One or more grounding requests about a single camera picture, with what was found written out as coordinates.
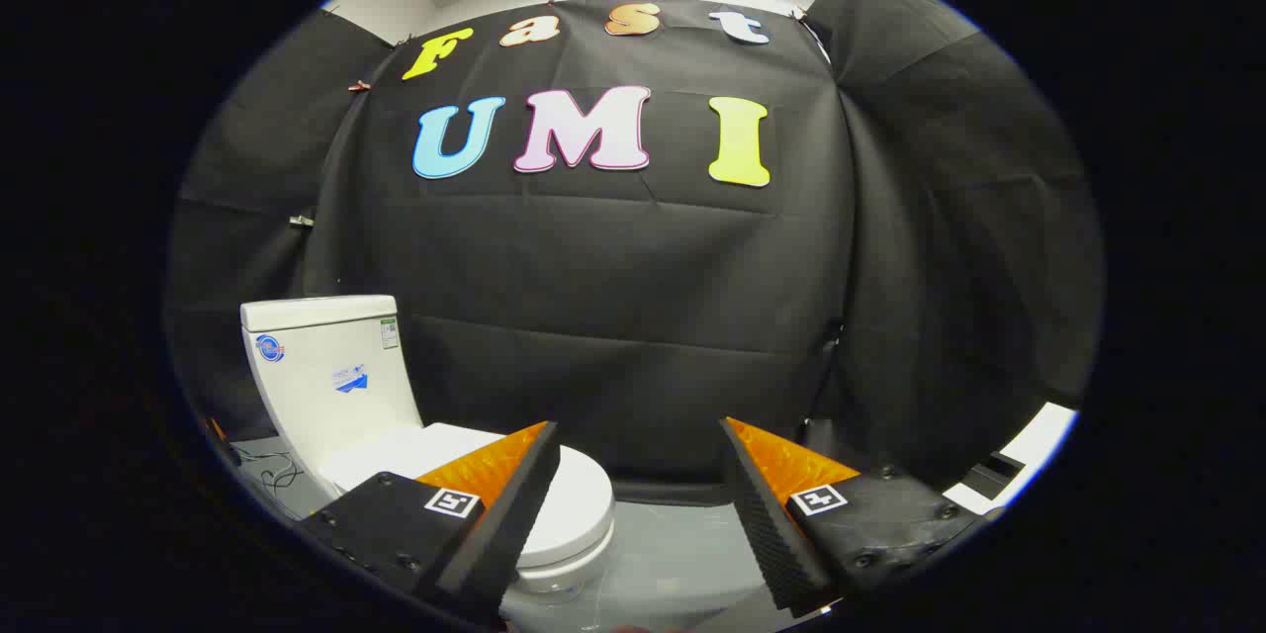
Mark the white toilet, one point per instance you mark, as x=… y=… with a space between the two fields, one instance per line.
x=326 y=386

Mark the white panel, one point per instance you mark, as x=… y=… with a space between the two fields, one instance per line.
x=1039 y=445

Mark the white toilet lid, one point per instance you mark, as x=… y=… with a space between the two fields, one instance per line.
x=584 y=504

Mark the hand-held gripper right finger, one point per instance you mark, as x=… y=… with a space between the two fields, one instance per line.
x=767 y=524

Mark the black backdrop cloth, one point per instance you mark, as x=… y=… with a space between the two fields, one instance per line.
x=613 y=316

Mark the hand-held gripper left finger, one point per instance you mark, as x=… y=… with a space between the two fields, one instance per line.
x=514 y=514

